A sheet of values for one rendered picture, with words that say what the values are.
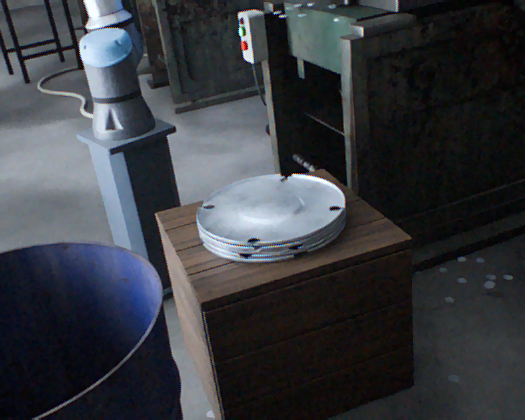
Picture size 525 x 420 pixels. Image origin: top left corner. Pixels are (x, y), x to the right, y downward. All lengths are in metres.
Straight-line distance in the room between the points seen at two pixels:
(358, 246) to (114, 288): 0.43
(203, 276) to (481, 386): 0.62
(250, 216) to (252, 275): 0.15
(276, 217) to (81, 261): 0.36
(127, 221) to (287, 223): 0.56
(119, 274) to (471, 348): 0.81
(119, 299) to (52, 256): 0.13
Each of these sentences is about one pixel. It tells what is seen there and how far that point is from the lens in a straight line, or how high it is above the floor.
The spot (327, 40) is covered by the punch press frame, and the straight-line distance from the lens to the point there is 1.68.
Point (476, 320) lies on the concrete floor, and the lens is 1.57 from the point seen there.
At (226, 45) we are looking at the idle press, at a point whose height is 0.26.
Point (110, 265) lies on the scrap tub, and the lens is 1.03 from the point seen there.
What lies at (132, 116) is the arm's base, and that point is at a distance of 1.55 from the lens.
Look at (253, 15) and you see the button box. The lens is 1.86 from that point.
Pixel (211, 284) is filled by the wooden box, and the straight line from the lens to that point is 1.10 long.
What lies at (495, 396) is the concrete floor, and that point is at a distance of 1.39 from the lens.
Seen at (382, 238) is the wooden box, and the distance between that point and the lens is 1.18.
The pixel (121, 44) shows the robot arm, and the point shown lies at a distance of 1.53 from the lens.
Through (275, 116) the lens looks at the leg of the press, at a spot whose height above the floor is 0.32.
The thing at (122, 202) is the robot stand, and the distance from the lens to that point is 1.60.
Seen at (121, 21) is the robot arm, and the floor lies 0.69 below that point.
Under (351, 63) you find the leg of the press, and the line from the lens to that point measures 1.47.
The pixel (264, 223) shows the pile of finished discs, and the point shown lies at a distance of 1.18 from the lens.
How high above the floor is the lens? 0.95
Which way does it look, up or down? 27 degrees down
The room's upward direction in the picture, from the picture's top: 8 degrees counter-clockwise
